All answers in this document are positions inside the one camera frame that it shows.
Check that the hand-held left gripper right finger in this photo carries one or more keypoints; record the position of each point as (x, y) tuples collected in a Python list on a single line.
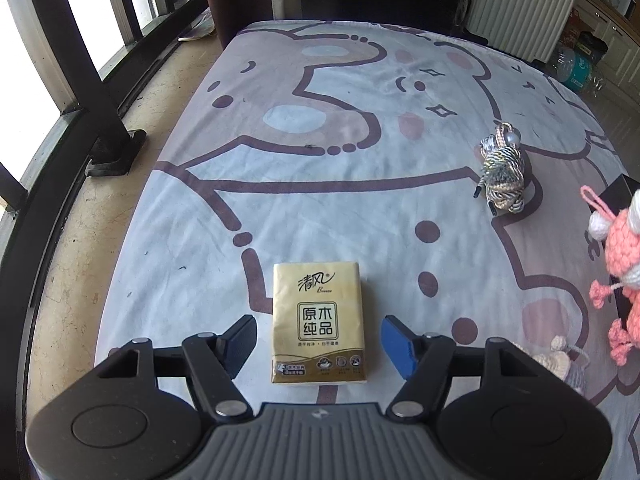
[(397, 347)]

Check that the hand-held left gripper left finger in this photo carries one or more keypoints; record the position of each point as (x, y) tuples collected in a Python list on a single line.
[(240, 347)]

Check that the gold tissue pack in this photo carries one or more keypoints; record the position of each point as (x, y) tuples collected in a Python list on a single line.
[(320, 322)]

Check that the grey crochet doll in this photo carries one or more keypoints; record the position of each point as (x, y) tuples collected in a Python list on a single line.
[(557, 365)]

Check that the pink crochet doll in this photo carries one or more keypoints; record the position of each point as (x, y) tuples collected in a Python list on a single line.
[(620, 255)]

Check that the black cardboard box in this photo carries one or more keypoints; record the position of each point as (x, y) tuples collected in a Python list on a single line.
[(625, 187)]

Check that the cartoon bear printed blanket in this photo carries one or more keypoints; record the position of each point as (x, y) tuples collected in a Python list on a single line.
[(325, 160)]

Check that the brown curtain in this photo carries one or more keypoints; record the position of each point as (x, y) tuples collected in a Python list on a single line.
[(235, 0)]

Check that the black trash bin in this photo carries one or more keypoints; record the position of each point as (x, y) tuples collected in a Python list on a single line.
[(592, 45)]

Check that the red cardboard box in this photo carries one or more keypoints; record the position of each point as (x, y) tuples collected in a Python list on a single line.
[(569, 30)]

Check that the cream ribbed suitcase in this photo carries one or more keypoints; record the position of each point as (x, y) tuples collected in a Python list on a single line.
[(520, 5)]

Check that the cream kitchen cabinets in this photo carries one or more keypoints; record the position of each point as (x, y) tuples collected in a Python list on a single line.
[(620, 45)]

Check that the black floor bracket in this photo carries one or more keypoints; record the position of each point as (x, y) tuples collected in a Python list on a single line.
[(117, 152)]

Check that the dark window frame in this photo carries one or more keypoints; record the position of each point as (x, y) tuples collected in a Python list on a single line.
[(75, 50)]

